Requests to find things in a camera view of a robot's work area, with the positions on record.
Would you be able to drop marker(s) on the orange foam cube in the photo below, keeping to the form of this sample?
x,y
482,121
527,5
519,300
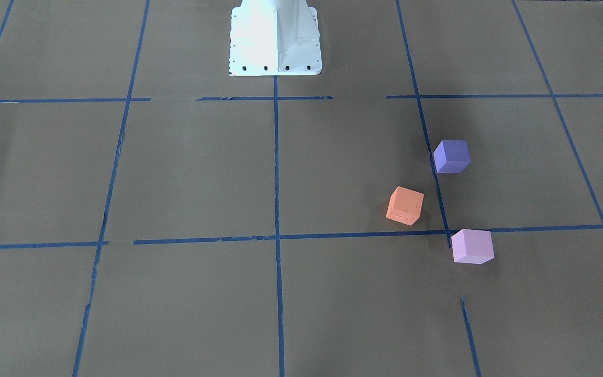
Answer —
x,y
405,206

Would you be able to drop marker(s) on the dark purple foam cube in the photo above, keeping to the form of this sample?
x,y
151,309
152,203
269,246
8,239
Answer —
x,y
452,156

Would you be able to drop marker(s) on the light pink foam cube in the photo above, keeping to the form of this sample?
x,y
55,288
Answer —
x,y
472,246

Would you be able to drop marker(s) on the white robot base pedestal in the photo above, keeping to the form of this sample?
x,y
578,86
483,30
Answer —
x,y
274,38

